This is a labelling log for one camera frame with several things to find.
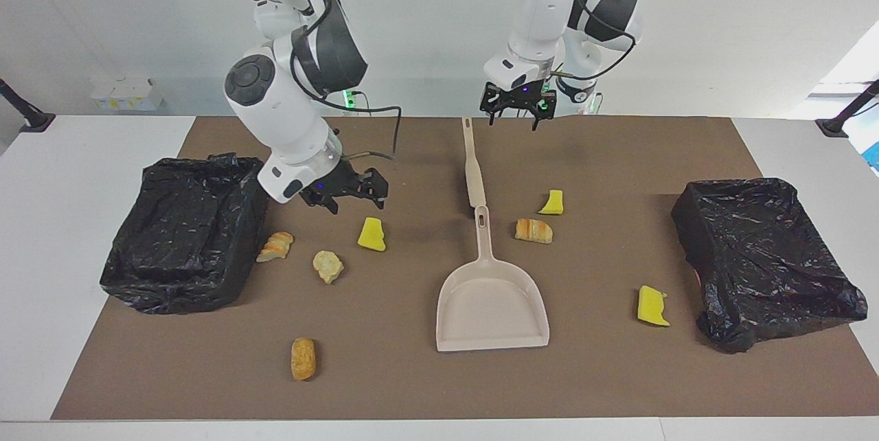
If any yellow sponge wedge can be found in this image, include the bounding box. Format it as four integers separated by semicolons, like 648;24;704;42
357;217;387;252

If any pale bread lump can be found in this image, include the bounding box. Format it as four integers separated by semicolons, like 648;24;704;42
312;250;345;284

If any pale striped croissant piece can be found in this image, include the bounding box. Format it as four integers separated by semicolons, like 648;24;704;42
256;231;295;263

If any beige hand brush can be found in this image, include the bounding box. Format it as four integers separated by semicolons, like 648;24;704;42
461;117;488;220

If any golden croissant chunk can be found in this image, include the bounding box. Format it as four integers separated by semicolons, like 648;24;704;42
514;218;553;245

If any brown bread roll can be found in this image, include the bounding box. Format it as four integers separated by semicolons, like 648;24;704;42
290;337;318;381

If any beige plastic dustpan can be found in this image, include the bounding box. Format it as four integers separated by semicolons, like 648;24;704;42
436;205;550;352

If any large yellow sponge piece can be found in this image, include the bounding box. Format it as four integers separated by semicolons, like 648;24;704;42
637;285;671;327

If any black bag lined bin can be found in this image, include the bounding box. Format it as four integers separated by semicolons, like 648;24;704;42
671;177;868;354
100;152;273;315

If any brown table mat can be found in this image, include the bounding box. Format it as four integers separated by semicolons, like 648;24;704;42
52;116;879;421

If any white cardboard box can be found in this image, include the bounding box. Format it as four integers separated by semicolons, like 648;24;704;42
91;77;165;112

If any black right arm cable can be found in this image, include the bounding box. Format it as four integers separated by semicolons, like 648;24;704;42
288;0;402;161

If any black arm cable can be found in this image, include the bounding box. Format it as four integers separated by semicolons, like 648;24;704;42
549;0;650;81
288;0;402;161

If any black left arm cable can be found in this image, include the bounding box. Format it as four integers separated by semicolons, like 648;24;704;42
549;0;650;81

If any black camera stand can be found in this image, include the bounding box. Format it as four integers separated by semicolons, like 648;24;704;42
815;79;879;138
0;78;56;133

